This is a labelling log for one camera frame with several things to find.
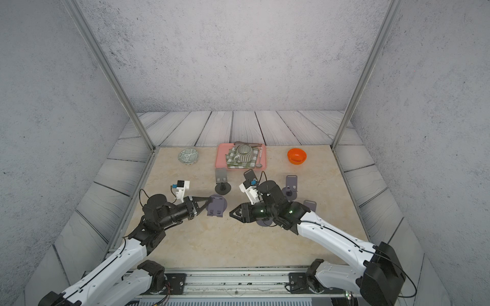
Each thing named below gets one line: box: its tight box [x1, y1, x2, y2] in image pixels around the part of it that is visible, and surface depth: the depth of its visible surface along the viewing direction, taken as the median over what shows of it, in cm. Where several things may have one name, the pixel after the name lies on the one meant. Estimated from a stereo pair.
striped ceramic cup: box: [233, 144, 254, 164], surface depth 110 cm
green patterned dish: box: [178, 147, 199, 166], surface depth 117 cm
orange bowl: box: [287, 147, 307, 166], surface depth 113 cm
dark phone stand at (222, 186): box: [214, 167, 232, 196], surface depth 104 cm
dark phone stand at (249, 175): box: [243, 168, 258, 189], surface depth 98 cm
